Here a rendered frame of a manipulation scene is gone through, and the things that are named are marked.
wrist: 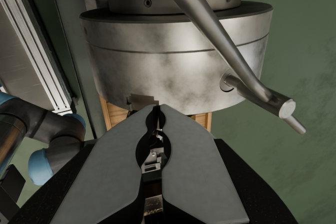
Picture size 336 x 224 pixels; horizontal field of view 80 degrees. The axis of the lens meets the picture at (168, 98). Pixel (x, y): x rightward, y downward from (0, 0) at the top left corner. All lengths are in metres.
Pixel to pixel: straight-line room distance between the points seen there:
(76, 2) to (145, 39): 0.70
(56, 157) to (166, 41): 0.35
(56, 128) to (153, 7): 0.38
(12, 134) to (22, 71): 0.93
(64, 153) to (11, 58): 0.98
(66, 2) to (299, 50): 1.90
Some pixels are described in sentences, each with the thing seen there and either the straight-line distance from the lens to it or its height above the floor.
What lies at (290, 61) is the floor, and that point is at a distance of 2.21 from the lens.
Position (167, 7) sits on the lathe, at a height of 1.18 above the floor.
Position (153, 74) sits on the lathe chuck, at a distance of 0.25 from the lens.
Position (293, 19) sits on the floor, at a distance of 2.07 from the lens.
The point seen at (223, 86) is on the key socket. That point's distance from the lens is 0.28.
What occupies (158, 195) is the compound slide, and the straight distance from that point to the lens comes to 0.75.
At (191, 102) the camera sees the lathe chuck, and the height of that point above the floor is 1.24.
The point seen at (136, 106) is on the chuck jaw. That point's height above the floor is 1.20.
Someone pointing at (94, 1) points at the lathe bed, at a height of 0.86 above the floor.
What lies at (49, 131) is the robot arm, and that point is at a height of 1.01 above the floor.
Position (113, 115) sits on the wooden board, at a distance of 0.67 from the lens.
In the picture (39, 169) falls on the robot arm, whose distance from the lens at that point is 0.50.
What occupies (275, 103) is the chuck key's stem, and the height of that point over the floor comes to 1.31.
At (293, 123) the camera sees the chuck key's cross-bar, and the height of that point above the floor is 1.30.
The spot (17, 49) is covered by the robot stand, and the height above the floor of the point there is 0.21.
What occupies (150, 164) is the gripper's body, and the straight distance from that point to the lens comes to 0.49.
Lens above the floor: 1.45
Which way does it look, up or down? 58 degrees down
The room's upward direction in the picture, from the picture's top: 151 degrees clockwise
